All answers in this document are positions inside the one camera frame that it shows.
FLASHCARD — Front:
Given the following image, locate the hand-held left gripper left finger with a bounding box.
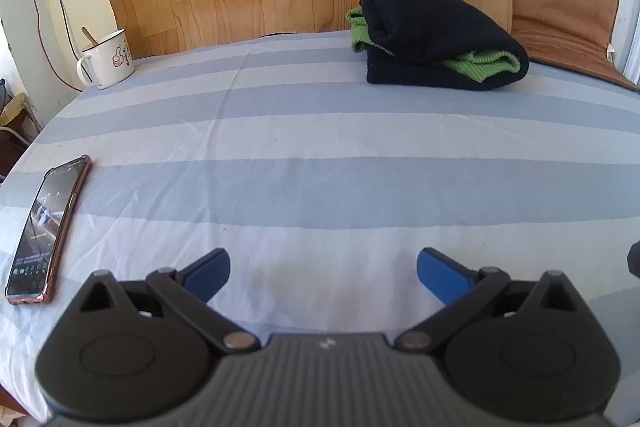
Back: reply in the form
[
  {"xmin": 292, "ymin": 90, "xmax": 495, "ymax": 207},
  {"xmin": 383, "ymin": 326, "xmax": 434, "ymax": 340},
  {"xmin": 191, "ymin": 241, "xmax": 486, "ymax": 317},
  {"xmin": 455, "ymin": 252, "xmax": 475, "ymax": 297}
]
[{"xmin": 79, "ymin": 248, "xmax": 254, "ymax": 351}]

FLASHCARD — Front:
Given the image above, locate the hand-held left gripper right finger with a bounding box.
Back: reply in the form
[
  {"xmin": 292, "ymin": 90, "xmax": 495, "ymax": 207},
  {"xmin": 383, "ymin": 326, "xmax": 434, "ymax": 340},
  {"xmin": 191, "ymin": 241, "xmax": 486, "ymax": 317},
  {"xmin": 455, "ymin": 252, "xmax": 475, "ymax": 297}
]
[{"xmin": 396, "ymin": 248, "xmax": 569, "ymax": 351}]

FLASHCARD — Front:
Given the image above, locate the green black white striped sweater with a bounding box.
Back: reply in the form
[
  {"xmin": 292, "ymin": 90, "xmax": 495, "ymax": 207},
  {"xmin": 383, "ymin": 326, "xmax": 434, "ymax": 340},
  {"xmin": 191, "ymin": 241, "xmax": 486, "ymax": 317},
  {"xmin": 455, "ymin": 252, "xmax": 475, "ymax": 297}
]
[{"xmin": 347, "ymin": 0, "xmax": 530, "ymax": 92}]

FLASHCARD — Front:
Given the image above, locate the blue striped bed sheet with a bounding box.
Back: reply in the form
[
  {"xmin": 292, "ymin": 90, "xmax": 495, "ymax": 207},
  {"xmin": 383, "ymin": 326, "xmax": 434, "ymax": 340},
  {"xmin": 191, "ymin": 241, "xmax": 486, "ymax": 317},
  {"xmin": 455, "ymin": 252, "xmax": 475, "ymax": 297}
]
[{"xmin": 0, "ymin": 28, "xmax": 640, "ymax": 423}]

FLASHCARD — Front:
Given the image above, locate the smartphone in clear case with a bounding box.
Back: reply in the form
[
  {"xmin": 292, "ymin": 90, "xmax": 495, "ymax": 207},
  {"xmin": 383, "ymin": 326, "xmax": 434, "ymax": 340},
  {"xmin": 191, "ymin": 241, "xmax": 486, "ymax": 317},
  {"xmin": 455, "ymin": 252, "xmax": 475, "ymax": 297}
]
[{"xmin": 5, "ymin": 154, "xmax": 93, "ymax": 306}]

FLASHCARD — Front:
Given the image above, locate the white enamel mug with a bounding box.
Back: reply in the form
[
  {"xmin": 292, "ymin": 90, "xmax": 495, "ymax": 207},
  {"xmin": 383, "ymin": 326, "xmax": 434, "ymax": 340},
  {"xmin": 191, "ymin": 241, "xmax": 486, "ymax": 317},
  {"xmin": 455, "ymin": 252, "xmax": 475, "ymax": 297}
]
[{"xmin": 76, "ymin": 29, "xmax": 136, "ymax": 90}]

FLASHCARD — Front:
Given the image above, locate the brown bag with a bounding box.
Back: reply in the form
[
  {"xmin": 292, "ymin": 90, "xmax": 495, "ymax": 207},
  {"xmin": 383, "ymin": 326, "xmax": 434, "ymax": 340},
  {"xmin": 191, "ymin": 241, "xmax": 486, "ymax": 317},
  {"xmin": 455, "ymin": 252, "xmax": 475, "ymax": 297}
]
[{"xmin": 0, "ymin": 93, "xmax": 42, "ymax": 180}]

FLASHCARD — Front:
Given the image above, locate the brown perforated seat cushion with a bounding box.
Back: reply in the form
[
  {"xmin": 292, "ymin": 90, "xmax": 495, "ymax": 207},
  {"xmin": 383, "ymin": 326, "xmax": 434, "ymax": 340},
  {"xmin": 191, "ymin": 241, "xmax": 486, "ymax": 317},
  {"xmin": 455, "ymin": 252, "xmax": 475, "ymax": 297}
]
[{"xmin": 509, "ymin": 0, "xmax": 640, "ymax": 92}]

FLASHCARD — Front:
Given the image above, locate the thin red cable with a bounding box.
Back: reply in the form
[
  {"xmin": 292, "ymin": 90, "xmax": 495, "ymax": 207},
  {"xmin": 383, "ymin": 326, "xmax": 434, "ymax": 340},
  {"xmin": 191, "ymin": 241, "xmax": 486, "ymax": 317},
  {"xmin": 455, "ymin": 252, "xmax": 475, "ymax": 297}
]
[{"xmin": 10, "ymin": 0, "xmax": 85, "ymax": 92}]

